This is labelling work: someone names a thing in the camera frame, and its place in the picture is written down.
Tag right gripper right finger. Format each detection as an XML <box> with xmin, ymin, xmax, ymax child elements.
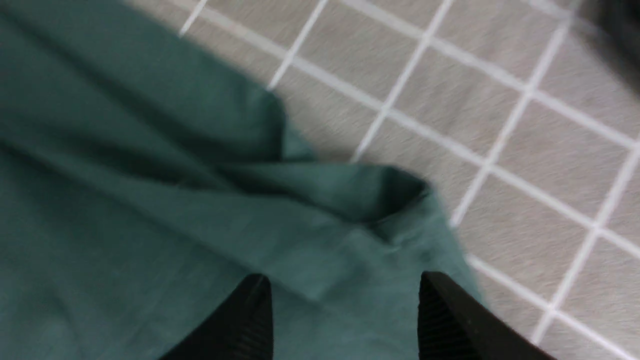
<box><xmin>417</xmin><ymin>271</ymin><xmax>553</xmax><ymax>360</ymax></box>

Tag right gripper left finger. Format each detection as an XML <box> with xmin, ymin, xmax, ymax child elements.
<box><xmin>162</xmin><ymin>273</ymin><xmax>274</xmax><ymax>360</ymax></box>

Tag green long-sleeved shirt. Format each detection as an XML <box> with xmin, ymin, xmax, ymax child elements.
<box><xmin>1</xmin><ymin>0</ymin><xmax>481</xmax><ymax>360</ymax></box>

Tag grey checkered tablecloth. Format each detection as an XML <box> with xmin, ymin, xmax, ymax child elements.
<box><xmin>128</xmin><ymin>0</ymin><xmax>639</xmax><ymax>360</ymax></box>

